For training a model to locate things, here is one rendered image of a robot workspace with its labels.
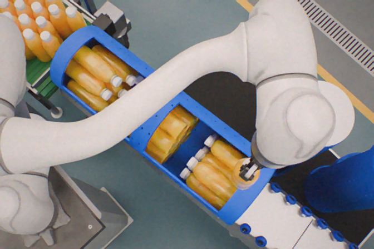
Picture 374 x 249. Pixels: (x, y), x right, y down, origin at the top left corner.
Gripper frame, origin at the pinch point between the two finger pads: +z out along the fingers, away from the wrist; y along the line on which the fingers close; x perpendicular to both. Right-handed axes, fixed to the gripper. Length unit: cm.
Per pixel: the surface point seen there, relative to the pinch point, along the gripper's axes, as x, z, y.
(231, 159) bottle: 4.7, 39.0, 6.7
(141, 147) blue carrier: 32, 38, -11
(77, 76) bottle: 69, 40, -6
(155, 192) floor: 30, 153, -16
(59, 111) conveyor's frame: 117, 152, -17
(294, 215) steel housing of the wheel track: -29, 60, 10
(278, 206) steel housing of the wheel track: -22, 60, 9
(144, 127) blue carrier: 34.4, 32.0, -5.3
